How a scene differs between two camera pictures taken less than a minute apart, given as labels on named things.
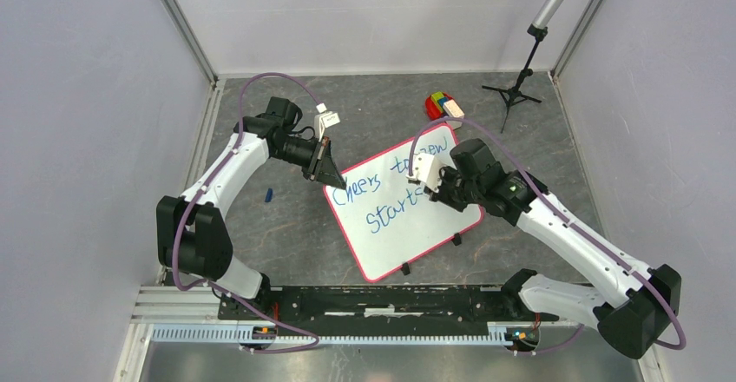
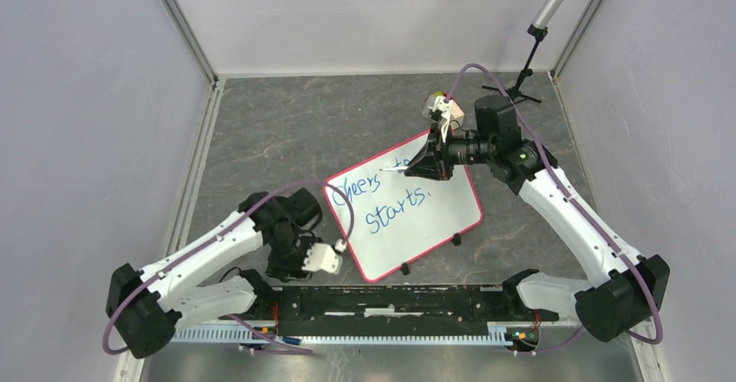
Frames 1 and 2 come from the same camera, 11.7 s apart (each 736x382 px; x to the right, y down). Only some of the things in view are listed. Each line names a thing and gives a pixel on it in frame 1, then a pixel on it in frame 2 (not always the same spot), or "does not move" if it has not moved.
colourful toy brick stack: (439, 105) does not move
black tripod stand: (554, 6) does not move
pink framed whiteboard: (388, 220) does not move
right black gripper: (441, 195) → (433, 161)
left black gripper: (329, 172) → (289, 271)
